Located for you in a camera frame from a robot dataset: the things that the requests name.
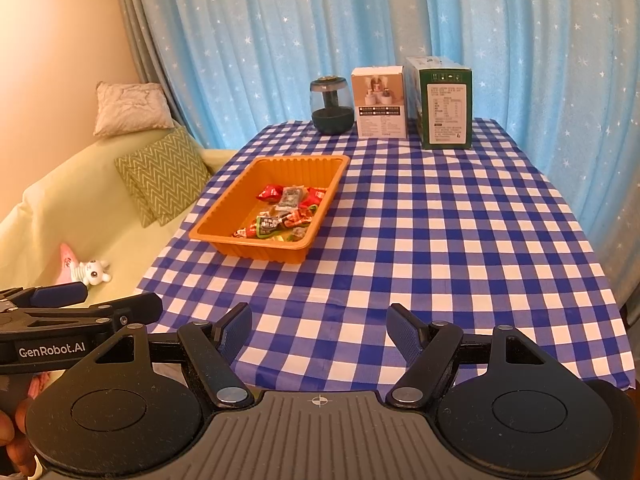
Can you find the blue star curtain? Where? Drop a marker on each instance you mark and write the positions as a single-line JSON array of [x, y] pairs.
[[300, 35]]

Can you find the white plush toy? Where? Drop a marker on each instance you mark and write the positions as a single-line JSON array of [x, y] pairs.
[[92, 272]]

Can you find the pink star toy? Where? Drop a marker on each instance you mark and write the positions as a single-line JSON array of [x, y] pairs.
[[67, 260]]

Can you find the grey curtain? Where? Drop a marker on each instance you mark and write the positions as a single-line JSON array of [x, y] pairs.
[[132, 25]]

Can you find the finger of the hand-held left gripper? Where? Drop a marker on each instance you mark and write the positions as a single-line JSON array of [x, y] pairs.
[[65, 293], [135, 310]]

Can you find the light green sofa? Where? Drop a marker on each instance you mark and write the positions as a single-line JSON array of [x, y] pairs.
[[75, 210]]

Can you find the white product box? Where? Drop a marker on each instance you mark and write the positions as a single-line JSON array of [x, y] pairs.
[[380, 110]]

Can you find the white pillow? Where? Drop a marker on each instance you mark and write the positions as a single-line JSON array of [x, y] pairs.
[[130, 107]]

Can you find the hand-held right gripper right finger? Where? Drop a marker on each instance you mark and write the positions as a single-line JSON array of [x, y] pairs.
[[405, 335]]

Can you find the dark green glass humidifier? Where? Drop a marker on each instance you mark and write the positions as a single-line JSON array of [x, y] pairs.
[[330, 110]]

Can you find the blue white checked tablecloth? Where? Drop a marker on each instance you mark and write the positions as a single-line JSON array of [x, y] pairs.
[[425, 235]]

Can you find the orange plastic tray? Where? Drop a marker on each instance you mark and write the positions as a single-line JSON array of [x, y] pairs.
[[225, 200]]

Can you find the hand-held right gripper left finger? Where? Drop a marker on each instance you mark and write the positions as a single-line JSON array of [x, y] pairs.
[[235, 335]]

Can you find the green carton box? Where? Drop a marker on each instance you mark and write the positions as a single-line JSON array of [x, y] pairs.
[[445, 110]]

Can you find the person's left hand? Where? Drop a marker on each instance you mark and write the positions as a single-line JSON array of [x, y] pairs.
[[17, 455]]

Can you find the grey green snack packet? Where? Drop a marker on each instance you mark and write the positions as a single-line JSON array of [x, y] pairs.
[[292, 197]]

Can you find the green zigzag cushion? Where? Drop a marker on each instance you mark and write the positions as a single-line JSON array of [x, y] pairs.
[[170, 170], [126, 175]]

